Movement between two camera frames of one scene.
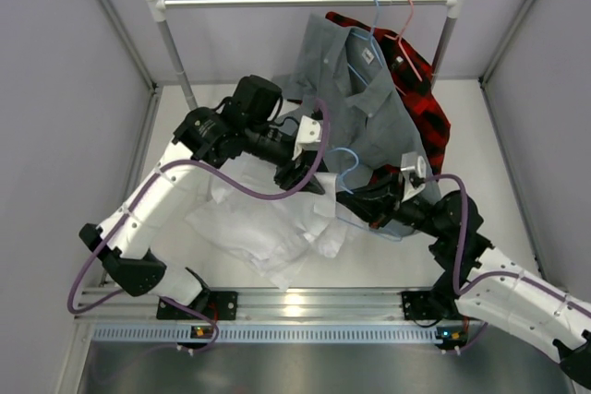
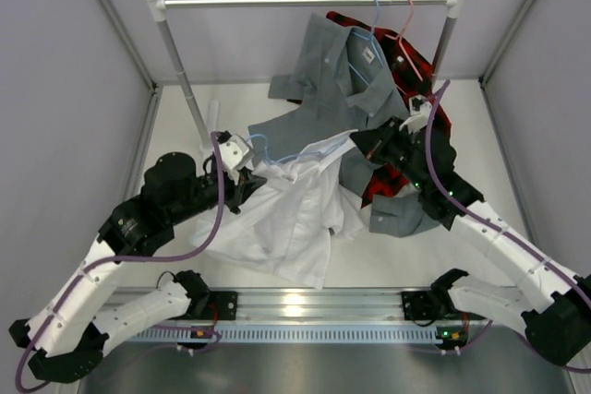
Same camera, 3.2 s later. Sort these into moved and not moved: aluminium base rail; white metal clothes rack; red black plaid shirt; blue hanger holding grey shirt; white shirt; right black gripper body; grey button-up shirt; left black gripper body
Moved: white shirt; right black gripper body; left black gripper body
Not moved: white metal clothes rack; aluminium base rail; blue hanger holding grey shirt; grey button-up shirt; red black plaid shirt
